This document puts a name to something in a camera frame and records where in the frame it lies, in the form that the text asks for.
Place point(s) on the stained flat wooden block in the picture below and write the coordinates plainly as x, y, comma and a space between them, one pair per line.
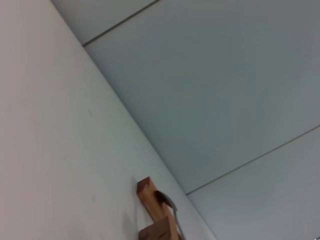
147, 197

